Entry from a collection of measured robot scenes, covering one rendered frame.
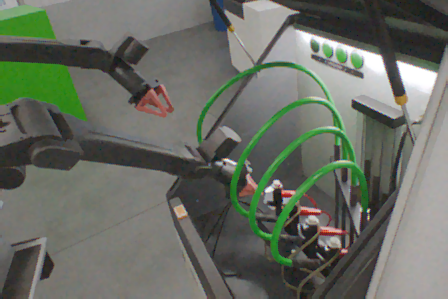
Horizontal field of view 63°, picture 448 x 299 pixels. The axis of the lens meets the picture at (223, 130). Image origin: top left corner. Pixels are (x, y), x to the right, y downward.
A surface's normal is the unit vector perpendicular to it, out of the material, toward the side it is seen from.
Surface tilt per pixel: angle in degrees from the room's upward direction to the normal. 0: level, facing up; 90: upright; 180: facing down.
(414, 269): 76
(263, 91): 90
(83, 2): 90
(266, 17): 90
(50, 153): 114
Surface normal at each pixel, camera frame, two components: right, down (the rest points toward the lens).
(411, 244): -0.92, 0.10
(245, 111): 0.40, 0.40
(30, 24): 0.61, 0.31
